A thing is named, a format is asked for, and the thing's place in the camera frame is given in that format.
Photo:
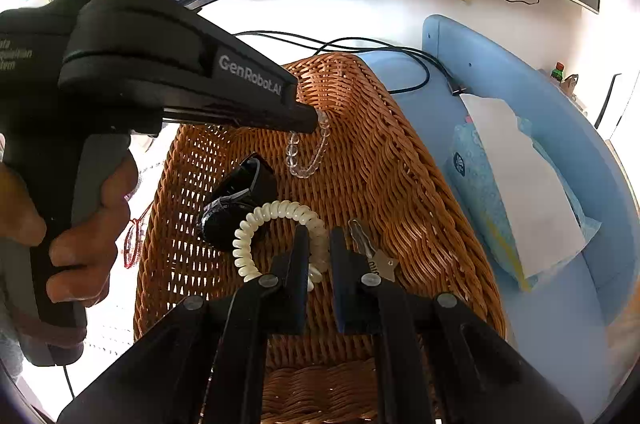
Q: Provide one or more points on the green bottle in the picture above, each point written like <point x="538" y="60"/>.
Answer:
<point x="557" y="74"/>

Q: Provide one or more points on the silver star-head key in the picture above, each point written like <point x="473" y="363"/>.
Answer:
<point x="382" y="266"/>

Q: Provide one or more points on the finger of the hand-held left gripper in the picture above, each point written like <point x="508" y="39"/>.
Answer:
<point x="300" y="118"/>

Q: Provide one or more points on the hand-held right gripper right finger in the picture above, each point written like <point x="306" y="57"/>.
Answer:
<point x="339" y="274"/>

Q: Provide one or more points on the blue tissue pack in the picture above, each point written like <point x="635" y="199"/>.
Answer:
<point x="475" y="184"/>

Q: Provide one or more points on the black wristwatch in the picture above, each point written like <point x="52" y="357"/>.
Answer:
<point x="220" y="224"/>

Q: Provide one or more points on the brown wicker basket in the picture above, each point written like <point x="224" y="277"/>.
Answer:
<point x="380" y="163"/>

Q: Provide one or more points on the white tissue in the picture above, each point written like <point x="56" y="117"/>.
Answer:
<point x="520" y="184"/>

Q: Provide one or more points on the person's left hand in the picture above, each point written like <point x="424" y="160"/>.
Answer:
<point x="85" y="264"/>

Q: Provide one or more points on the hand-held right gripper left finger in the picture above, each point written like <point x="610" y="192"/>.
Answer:
<point x="301" y="264"/>

